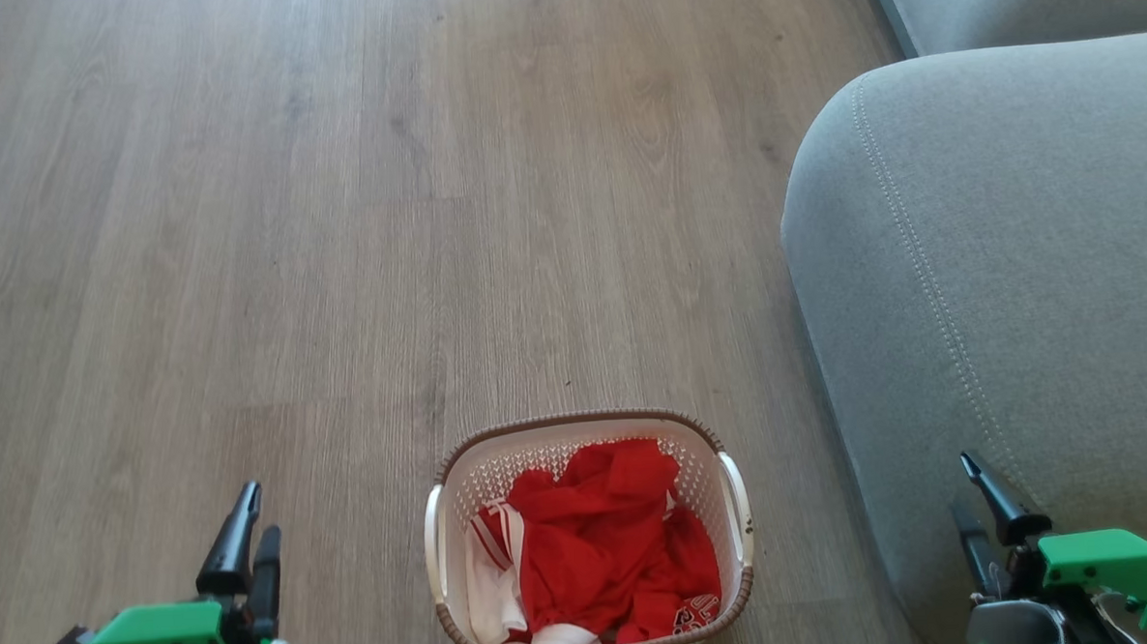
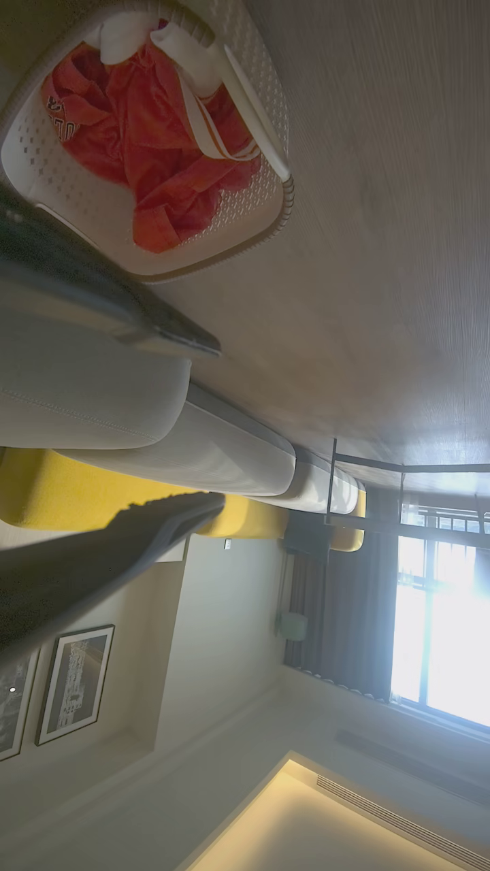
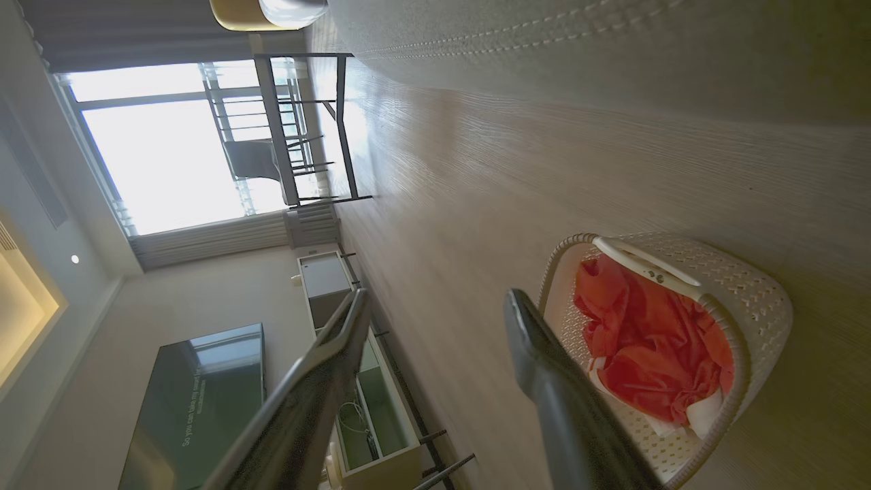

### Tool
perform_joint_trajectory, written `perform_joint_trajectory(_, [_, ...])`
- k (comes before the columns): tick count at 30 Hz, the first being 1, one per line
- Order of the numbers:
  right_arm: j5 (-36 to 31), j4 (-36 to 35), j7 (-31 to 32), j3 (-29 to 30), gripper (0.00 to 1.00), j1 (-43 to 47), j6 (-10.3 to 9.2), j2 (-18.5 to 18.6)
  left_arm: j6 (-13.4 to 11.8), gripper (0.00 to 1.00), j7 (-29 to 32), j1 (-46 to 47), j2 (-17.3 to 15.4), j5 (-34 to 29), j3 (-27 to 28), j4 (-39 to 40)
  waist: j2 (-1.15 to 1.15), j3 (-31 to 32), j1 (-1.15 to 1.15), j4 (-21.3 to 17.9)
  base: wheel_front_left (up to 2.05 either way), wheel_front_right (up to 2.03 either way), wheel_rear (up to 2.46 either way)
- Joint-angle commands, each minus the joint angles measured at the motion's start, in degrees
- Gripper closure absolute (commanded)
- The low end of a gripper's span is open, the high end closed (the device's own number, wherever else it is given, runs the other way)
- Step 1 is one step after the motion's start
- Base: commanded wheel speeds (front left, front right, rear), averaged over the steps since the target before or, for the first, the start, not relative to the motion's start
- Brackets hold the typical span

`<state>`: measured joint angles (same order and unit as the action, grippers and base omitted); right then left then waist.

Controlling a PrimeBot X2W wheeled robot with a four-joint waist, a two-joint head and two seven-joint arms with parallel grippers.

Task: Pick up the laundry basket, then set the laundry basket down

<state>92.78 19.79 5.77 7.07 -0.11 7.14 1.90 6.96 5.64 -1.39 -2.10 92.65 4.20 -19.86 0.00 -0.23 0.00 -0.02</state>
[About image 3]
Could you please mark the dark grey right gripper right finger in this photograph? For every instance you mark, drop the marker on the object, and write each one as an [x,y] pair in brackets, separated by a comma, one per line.
[571,422]

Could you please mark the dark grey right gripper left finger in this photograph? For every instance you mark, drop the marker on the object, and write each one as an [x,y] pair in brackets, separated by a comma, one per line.
[306,408]

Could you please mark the white woven plastic laundry basket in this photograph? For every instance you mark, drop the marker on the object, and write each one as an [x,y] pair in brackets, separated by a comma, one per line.
[748,286]

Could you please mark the long white television cabinet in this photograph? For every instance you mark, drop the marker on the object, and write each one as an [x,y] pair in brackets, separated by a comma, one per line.
[391,469]

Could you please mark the flat black television screen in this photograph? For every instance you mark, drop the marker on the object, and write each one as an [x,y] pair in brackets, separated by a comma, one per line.
[197,408]

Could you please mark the white garment with red stripes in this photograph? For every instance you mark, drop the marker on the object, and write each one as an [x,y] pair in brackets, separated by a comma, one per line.
[704,415]

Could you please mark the grey pleated curtain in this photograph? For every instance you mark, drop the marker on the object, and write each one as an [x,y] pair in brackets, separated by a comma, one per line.
[136,34]
[218,238]

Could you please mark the grey dining chair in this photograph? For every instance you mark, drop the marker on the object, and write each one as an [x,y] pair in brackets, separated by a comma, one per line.
[252,160]

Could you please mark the large glass window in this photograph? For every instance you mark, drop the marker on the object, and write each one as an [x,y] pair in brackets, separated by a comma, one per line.
[156,156]

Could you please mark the round yellow white ottoman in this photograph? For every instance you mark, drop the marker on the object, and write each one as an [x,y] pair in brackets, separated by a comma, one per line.
[238,13]

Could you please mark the black frame dining table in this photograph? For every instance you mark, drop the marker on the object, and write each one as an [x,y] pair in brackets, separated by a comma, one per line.
[275,122]

